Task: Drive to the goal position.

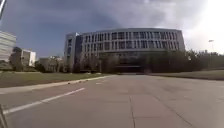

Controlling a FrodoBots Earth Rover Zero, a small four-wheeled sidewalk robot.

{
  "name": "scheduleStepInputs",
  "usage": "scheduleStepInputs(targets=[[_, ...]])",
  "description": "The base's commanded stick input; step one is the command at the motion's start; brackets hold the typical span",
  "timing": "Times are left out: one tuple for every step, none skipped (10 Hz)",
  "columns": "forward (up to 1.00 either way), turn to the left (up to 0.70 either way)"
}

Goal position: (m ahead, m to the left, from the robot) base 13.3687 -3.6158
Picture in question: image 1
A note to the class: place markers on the large curved grey building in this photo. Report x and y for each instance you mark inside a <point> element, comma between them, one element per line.
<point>130,45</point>

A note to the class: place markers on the row of trees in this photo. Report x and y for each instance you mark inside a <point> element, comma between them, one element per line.
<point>160,61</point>

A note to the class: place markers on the grey concrete road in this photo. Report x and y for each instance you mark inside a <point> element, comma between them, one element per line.
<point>140,103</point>

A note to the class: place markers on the pale concrete kerb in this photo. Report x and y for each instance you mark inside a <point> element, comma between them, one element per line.
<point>40,86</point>

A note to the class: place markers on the grass verge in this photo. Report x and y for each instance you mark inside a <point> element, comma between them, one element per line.
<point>30,78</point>
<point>196,74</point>

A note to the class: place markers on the low beige building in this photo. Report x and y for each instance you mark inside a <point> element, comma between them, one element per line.
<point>28,57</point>

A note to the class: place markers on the tree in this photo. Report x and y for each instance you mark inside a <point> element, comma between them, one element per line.
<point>16,59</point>

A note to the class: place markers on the street lamp pole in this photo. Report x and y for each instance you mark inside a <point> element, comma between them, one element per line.
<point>211,45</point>

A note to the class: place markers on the pale office building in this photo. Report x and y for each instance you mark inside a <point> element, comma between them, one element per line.
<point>6,45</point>

